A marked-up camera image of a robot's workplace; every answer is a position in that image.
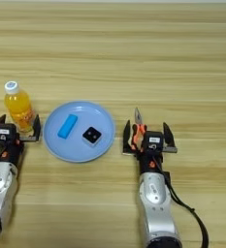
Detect orange handled pliers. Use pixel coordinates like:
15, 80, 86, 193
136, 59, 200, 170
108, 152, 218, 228
130, 107, 148, 153

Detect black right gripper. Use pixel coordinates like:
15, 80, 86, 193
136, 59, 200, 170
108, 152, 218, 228
122, 119, 178, 176

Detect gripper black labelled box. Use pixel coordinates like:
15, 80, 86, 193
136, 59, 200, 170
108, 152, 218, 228
0, 123, 18, 143
142, 130, 165, 151

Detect blue rectangular block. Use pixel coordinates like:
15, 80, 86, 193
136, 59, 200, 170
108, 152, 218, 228
56, 113, 79, 140

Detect orange juice bottle white cap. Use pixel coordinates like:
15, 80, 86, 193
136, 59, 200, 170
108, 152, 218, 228
3, 80, 35, 134

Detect light blue round plate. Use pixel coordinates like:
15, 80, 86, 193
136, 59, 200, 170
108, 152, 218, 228
42, 100, 116, 164

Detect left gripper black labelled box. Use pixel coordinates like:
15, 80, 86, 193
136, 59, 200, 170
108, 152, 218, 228
0, 123, 18, 143

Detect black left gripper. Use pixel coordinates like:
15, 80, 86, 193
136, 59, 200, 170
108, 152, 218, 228
0, 113, 43, 169

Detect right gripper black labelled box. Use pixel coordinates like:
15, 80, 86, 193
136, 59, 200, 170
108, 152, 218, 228
142, 130, 165, 151

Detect black cube with white base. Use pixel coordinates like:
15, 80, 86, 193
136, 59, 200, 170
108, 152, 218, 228
81, 126, 103, 147

